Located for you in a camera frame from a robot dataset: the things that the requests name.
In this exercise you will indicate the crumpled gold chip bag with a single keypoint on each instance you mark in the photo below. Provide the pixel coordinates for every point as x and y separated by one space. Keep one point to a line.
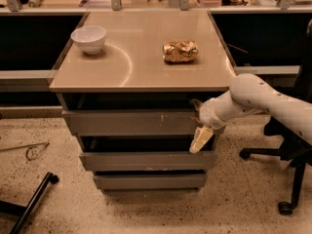
180 51

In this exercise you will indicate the grey top drawer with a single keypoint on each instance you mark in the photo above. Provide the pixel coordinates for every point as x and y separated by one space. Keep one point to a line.
145 122

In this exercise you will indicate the white ceramic bowl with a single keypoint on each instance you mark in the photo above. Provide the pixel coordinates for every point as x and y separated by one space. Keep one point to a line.
89 39

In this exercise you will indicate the black office chair base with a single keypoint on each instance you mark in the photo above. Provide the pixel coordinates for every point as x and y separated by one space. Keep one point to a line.
294 149

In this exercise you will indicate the grey drawer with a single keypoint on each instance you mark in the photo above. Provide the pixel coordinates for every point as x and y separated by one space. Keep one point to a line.
137 182
145 122
147 161

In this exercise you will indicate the grey drawer cabinet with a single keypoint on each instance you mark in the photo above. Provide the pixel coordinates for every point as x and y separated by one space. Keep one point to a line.
130 73

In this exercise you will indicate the grey middle drawer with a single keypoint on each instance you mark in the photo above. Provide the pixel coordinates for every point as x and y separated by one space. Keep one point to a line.
147 161

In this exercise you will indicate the metal railing frame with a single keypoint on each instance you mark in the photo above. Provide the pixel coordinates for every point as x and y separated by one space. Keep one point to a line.
149 4

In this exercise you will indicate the black metal stand leg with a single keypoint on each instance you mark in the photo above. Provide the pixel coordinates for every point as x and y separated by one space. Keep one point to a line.
23 212

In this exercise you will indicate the grey bottom drawer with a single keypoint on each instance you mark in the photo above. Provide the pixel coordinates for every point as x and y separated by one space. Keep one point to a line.
137 182

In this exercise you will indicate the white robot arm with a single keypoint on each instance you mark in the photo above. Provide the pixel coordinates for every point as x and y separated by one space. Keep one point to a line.
248 94

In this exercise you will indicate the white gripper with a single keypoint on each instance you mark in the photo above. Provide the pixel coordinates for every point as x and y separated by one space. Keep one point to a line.
209 115

